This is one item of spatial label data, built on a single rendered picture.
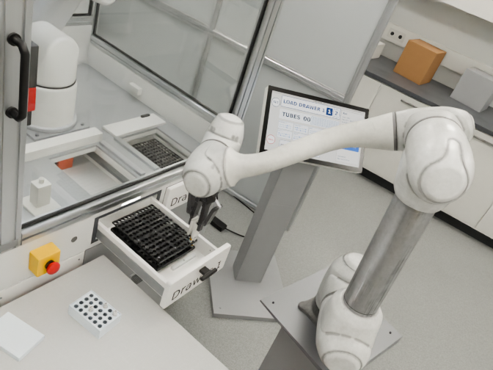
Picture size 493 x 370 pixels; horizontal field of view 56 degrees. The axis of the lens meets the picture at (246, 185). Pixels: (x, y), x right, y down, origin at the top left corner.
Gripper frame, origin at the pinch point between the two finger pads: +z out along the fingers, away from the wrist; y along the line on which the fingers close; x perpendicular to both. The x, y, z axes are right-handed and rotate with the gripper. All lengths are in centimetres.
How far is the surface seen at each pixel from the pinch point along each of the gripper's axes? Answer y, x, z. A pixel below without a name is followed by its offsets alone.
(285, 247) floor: 10, -139, 96
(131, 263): 6.0, 19.2, 10.4
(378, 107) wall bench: 34, -283, 31
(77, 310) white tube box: 5.3, 38.6, 16.9
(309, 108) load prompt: 14, -88, -19
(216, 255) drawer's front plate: -10.9, -0.2, 3.7
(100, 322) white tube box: -2.1, 36.2, 16.8
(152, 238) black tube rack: 7.9, 9.7, 6.4
